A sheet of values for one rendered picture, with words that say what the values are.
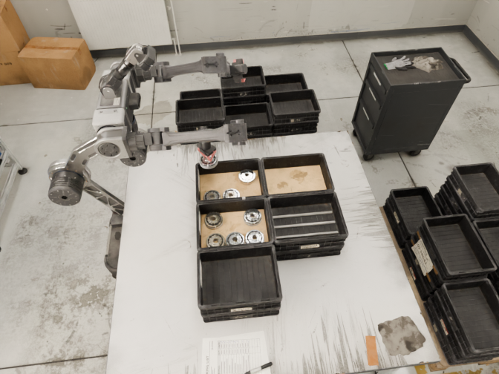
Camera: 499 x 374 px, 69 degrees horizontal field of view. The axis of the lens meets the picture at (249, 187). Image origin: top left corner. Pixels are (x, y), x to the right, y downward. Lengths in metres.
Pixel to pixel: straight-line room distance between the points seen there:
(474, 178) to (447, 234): 0.60
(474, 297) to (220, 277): 1.62
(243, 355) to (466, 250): 1.59
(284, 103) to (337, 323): 1.99
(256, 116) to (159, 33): 1.90
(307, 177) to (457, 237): 1.09
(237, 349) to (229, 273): 0.36
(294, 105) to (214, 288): 1.93
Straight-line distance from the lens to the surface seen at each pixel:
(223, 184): 2.24
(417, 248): 2.74
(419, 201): 3.13
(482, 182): 3.16
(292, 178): 2.28
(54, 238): 3.38
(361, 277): 2.15
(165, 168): 2.56
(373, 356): 2.03
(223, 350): 1.95
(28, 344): 3.07
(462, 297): 2.70
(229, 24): 4.82
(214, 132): 1.50
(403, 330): 2.10
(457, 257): 2.69
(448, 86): 3.26
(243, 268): 1.94
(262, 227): 2.06
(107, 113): 1.75
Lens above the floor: 2.59
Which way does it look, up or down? 53 degrees down
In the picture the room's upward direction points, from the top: 1 degrees counter-clockwise
